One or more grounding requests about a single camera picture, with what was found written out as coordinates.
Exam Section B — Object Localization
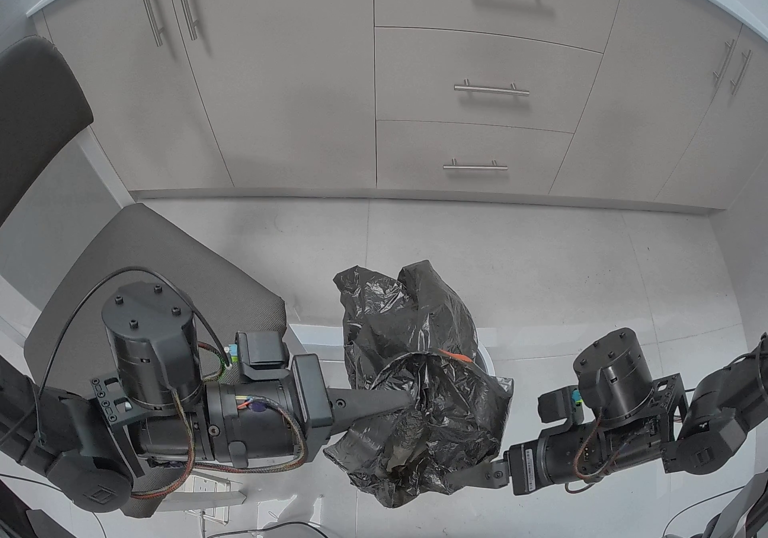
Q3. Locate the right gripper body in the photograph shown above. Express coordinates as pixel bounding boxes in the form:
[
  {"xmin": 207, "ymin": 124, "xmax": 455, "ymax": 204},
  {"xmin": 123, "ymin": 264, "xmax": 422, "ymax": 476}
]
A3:
[{"xmin": 506, "ymin": 420, "xmax": 610, "ymax": 496}]

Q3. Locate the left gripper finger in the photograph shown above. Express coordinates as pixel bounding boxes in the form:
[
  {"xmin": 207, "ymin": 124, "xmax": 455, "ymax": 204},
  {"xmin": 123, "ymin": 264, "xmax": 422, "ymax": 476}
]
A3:
[{"xmin": 327, "ymin": 388, "xmax": 416, "ymax": 436}]

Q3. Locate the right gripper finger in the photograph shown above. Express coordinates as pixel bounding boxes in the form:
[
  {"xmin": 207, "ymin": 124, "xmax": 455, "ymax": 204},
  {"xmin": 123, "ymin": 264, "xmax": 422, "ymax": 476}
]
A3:
[{"xmin": 450, "ymin": 456, "xmax": 512, "ymax": 492}]

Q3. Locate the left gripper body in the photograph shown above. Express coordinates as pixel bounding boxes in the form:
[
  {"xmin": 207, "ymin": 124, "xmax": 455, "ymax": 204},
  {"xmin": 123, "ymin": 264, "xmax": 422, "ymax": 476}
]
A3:
[{"xmin": 203, "ymin": 352, "xmax": 334, "ymax": 469}]

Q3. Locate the black plastic bag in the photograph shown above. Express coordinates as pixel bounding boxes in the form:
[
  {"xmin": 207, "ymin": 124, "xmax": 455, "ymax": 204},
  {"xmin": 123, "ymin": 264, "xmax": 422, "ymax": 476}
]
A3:
[{"xmin": 324, "ymin": 260, "xmax": 515, "ymax": 509}]

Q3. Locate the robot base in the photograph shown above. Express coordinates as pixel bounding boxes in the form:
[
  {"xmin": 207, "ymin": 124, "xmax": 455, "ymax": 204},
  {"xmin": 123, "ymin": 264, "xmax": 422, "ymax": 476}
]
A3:
[{"xmin": 705, "ymin": 466, "xmax": 768, "ymax": 538}]

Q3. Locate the white trash bin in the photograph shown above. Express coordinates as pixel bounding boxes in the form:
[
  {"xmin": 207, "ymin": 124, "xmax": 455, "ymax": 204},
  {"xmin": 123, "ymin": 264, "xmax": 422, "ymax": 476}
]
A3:
[{"xmin": 471, "ymin": 344, "xmax": 496, "ymax": 379}]

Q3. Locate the grey padded chair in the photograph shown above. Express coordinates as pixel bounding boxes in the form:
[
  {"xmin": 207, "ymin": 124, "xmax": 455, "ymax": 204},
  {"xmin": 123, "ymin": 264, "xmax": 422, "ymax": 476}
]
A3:
[{"xmin": 0, "ymin": 34, "xmax": 349, "ymax": 509}]

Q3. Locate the beige cabinet with drawers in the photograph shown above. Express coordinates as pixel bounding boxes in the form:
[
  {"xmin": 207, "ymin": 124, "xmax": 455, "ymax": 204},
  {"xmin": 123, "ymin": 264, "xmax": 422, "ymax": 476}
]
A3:
[{"xmin": 25, "ymin": 0, "xmax": 768, "ymax": 216}]

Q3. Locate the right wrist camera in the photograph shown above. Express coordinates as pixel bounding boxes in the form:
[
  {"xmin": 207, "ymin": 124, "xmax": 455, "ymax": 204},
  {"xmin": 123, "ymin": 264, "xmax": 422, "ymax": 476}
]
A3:
[{"xmin": 538, "ymin": 386, "xmax": 586, "ymax": 426}]

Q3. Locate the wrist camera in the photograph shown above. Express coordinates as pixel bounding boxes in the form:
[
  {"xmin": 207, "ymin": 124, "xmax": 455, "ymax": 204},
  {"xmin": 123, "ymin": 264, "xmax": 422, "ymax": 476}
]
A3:
[
  {"xmin": 231, "ymin": 332, "xmax": 292, "ymax": 385},
  {"xmin": 538, "ymin": 386, "xmax": 586, "ymax": 426}
]

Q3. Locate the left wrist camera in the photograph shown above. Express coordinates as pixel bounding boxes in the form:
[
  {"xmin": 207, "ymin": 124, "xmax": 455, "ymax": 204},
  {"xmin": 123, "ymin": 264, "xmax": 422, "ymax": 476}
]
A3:
[{"xmin": 231, "ymin": 332, "xmax": 292, "ymax": 385}]

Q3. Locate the black cable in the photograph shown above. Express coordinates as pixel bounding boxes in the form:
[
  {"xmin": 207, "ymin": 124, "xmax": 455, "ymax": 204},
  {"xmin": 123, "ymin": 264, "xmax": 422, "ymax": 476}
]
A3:
[
  {"xmin": 201, "ymin": 514, "xmax": 331, "ymax": 538},
  {"xmin": 33, "ymin": 267, "xmax": 232, "ymax": 440}
]

